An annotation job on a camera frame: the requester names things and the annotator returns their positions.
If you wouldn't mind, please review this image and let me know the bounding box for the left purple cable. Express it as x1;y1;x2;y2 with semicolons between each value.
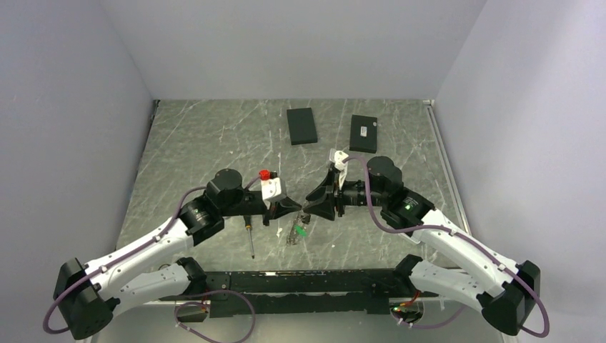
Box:
42;174;266;343

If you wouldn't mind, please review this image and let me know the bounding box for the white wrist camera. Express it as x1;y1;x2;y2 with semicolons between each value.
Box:
329;149;349;190
259;169;287;204

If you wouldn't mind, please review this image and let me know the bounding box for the numbered metal key ring disc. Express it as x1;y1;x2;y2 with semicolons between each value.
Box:
286;211;311;247

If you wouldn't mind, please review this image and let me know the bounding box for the clear plastic card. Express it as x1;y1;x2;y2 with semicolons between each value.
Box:
402;232;421;244

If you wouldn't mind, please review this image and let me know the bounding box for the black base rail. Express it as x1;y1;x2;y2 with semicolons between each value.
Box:
166;268;422;318

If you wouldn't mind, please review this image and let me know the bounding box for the purple cable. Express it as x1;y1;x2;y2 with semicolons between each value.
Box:
42;174;266;343
342;156;551;339

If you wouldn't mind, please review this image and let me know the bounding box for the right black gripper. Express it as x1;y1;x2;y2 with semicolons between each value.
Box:
303;170;386;221

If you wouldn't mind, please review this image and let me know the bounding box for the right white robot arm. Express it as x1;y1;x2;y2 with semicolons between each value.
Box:
304;151;550;338

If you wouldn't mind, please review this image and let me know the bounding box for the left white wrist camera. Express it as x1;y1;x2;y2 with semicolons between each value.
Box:
259;169;287;204

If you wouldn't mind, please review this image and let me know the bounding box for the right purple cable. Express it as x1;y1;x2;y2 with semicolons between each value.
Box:
342;156;551;339

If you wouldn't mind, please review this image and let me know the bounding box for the black yellow screwdriver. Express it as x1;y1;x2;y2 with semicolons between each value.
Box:
243;215;255;259

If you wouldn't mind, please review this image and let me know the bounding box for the green key tag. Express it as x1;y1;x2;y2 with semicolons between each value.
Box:
294;225;307;237

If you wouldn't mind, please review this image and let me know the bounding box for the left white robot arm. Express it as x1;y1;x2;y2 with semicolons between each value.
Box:
43;169;302;340

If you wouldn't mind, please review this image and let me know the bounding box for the black box with label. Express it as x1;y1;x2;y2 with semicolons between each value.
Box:
349;115;378;154

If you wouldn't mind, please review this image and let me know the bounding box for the plain black box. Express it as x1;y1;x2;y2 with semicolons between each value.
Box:
287;107;318;146

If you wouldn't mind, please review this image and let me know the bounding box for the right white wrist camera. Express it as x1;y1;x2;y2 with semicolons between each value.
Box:
329;149;349;190

